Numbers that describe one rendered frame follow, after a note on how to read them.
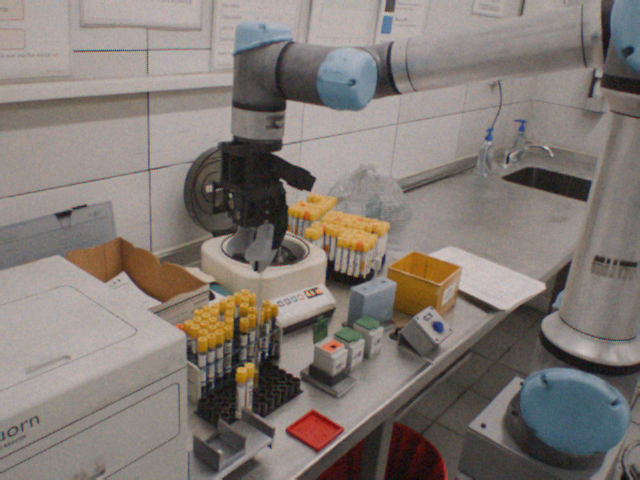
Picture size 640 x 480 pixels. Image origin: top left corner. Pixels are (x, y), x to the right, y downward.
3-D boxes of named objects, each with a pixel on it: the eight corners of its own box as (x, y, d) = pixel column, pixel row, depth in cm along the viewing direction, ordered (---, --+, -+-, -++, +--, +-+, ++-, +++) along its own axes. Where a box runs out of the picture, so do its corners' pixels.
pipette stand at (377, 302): (364, 341, 122) (370, 298, 119) (340, 326, 127) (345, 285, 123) (395, 326, 129) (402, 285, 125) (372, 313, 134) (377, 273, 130)
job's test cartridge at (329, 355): (331, 385, 105) (334, 355, 103) (311, 374, 108) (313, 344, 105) (344, 375, 108) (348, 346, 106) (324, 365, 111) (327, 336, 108)
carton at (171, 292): (97, 409, 95) (90, 329, 90) (14, 338, 111) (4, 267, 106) (212, 351, 114) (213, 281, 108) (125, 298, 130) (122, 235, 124)
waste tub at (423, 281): (433, 325, 131) (441, 285, 127) (381, 305, 137) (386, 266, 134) (456, 304, 141) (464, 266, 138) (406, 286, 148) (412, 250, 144)
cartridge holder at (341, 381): (338, 398, 104) (340, 381, 103) (299, 377, 109) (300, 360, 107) (355, 385, 108) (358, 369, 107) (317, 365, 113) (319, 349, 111)
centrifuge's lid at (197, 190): (190, 146, 128) (171, 142, 133) (196, 256, 135) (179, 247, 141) (269, 137, 142) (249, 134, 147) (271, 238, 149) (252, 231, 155)
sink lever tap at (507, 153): (545, 177, 263) (552, 147, 257) (496, 165, 276) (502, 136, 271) (558, 171, 276) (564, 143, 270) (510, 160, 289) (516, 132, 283)
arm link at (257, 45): (276, 25, 72) (220, 19, 75) (271, 115, 76) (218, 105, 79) (308, 26, 78) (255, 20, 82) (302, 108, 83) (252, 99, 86)
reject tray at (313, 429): (317, 452, 91) (318, 448, 91) (285, 431, 95) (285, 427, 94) (344, 431, 96) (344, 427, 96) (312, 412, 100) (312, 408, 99)
